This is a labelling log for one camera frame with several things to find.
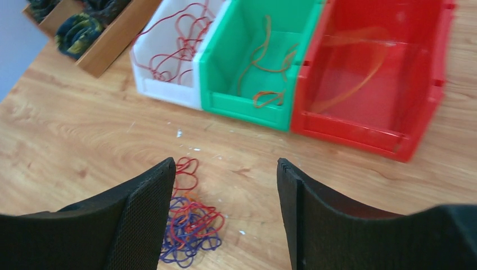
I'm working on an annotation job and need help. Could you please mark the orange wooden compartment tray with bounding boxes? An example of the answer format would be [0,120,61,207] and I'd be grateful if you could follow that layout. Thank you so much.
[22,1,161,78]

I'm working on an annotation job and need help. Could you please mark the orange wire in green bin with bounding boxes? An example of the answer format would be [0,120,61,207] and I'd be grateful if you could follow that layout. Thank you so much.
[237,15,300,110]

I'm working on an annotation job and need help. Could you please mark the black coiled cable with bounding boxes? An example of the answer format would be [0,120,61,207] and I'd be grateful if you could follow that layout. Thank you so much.
[82,0,132,26]
[26,0,60,24]
[54,13,105,60]

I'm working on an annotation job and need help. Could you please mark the red plastic bin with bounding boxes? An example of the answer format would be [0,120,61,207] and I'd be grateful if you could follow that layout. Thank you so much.
[290,1,457,162]

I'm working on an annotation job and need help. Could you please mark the white plastic bin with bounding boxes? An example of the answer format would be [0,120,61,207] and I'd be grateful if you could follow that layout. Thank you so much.
[130,0,232,110]

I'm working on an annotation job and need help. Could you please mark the orange and purple wire tangle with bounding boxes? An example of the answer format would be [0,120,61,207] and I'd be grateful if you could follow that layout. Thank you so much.
[159,157,227,270]

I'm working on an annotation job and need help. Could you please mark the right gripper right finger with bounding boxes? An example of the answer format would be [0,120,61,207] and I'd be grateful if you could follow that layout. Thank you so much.
[277,158,476,269]

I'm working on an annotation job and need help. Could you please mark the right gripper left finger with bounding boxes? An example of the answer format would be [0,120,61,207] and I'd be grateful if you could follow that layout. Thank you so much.
[1,157,176,269]

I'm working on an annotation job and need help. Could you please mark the red wire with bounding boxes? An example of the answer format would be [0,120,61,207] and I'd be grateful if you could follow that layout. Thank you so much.
[134,2,219,84]

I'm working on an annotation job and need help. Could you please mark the green plastic bin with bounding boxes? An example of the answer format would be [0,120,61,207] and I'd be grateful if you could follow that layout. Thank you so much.
[199,0,326,131]

